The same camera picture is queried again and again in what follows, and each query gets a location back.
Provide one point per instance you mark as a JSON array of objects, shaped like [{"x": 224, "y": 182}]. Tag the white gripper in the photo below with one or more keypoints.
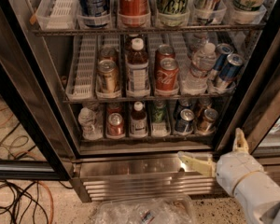
[{"x": 234, "y": 171}]

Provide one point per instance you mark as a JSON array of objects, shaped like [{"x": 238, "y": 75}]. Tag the blue pepsi can front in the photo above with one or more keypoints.
[{"x": 184, "y": 121}]

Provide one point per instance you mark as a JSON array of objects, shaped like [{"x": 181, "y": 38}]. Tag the blue pepsi can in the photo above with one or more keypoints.
[
  {"x": 184, "y": 121},
  {"x": 180, "y": 105}
]

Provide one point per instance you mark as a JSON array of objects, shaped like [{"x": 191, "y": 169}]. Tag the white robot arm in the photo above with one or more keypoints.
[{"x": 259, "y": 197}]

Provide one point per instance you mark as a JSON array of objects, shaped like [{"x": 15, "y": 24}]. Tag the gold can bottom front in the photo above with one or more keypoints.
[{"x": 206, "y": 121}]

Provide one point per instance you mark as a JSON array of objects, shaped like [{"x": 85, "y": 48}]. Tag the gold can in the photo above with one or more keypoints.
[
  {"x": 108, "y": 53},
  {"x": 201, "y": 105},
  {"x": 108, "y": 76},
  {"x": 206, "y": 121}
]

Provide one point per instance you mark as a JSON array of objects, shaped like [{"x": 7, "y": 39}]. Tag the gold can bottom rear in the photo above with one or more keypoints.
[{"x": 201, "y": 105}]

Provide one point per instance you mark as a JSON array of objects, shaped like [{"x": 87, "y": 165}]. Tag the right fridge glass door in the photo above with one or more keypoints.
[{"x": 259, "y": 107}]

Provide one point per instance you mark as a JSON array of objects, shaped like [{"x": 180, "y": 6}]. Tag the fridge glass door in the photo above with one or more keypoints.
[
  {"x": 259, "y": 107},
  {"x": 24, "y": 96}
]

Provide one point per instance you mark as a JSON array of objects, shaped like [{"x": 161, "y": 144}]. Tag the blue pepsi can rear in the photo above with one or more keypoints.
[{"x": 180, "y": 105}]

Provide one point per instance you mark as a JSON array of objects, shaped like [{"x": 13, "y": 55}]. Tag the water bottle middle shelf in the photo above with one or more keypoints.
[{"x": 203, "y": 60}]

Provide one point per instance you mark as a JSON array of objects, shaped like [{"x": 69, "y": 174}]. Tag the water bottle shelf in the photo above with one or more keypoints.
[
  {"x": 203, "y": 60},
  {"x": 88, "y": 119}
]

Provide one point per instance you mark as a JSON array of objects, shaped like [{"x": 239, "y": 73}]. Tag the green can bottom shelf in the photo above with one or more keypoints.
[{"x": 158, "y": 111}]

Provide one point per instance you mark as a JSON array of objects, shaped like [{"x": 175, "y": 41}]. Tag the blue slim can front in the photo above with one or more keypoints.
[{"x": 230, "y": 70}]

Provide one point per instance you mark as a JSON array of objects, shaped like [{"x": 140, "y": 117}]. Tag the blue slim can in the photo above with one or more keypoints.
[
  {"x": 230, "y": 70},
  {"x": 223, "y": 50}
]

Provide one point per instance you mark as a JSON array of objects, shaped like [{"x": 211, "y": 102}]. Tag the tea bottle bottom shelf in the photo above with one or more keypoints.
[{"x": 138, "y": 121}]

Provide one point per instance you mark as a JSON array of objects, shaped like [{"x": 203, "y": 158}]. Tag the tea bottle shelf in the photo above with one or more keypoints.
[
  {"x": 138, "y": 121},
  {"x": 137, "y": 66}
]

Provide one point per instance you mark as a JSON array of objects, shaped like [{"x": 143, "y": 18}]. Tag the red coke can front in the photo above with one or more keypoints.
[{"x": 166, "y": 74}]

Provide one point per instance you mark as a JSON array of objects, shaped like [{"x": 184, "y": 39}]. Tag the red coke can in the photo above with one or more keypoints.
[
  {"x": 166, "y": 74},
  {"x": 133, "y": 12},
  {"x": 164, "y": 51}
]

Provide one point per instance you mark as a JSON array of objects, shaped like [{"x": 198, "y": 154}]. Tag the blue slim can rear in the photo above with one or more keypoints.
[{"x": 223, "y": 50}]

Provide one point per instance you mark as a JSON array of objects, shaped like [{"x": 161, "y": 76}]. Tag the red can bottom front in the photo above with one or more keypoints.
[{"x": 115, "y": 125}]

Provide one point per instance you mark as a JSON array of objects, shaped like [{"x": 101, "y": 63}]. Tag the red coke can rear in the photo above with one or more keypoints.
[{"x": 164, "y": 51}]

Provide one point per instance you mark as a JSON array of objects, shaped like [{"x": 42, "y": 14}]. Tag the red can bottom rear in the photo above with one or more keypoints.
[{"x": 113, "y": 108}]

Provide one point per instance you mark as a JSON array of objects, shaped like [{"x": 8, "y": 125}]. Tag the tea bottle middle shelf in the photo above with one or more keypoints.
[{"x": 137, "y": 66}]

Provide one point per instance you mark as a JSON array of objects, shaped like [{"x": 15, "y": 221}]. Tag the water bottle bottom shelf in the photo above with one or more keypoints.
[{"x": 88, "y": 119}]

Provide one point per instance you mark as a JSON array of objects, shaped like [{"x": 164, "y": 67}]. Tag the gold can middle front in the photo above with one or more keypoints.
[{"x": 108, "y": 76}]

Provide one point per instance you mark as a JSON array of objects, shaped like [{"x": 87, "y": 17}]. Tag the gold can middle rear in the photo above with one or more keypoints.
[{"x": 108, "y": 53}]

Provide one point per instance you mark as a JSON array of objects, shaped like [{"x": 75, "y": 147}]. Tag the blue silver can top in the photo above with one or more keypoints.
[{"x": 204, "y": 9}]

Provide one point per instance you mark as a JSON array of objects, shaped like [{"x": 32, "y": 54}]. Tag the red coke can top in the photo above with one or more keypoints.
[{"x": 133, "y": 12}]

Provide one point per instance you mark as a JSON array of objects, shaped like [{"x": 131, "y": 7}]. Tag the left fridge glass door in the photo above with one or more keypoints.
[{"x": 24, "y": 96}]

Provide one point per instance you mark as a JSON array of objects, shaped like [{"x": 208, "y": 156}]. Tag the blue can top shelf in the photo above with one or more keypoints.
[{"x": 95, "y": 12}]

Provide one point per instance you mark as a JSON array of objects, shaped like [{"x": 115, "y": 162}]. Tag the clear plastic bin floor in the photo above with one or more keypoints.
[{"x": 149, "y": 210}]

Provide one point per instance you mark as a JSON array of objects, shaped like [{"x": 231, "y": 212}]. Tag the empty white tray middle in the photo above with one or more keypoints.
[{"x": 80, "y": 80}]

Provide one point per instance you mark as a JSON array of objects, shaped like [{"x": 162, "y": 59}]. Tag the empty white tray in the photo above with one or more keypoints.
[
  {"x": 80, "y": 80},
  {"x": 57, "y": 14}
]

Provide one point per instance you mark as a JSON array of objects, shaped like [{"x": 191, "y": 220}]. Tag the empty white tray top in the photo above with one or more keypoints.
[{"x": 57, "y": 14}]

